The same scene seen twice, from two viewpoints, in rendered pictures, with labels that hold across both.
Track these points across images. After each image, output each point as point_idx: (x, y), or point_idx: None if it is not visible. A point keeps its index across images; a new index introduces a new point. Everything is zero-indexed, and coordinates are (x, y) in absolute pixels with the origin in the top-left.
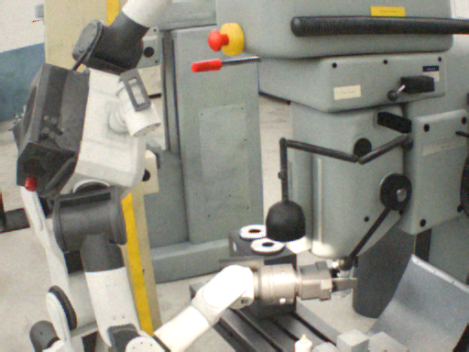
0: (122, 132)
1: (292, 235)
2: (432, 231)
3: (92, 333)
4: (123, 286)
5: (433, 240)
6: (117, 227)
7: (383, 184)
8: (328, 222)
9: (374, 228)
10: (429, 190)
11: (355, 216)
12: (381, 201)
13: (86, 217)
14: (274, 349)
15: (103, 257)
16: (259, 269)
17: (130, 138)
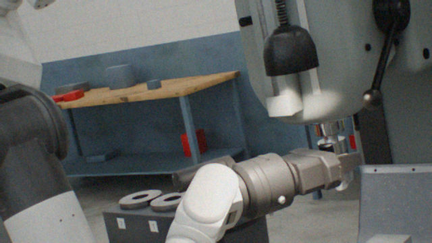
0: (2, 13)
1: (311, 59)
2: (388, 119)
3: None
4: (83, 218)
5: (393, 130)
6: (59, 123)
7: (375, 0)
8: (325, 59)
9: (387, 50)
10: (422, 9)
11: (357, 43)
12: (376, 24)
13: (1, 119)
14: None
15: (44, 174)
16: (236, 166)
17: (15, 24)
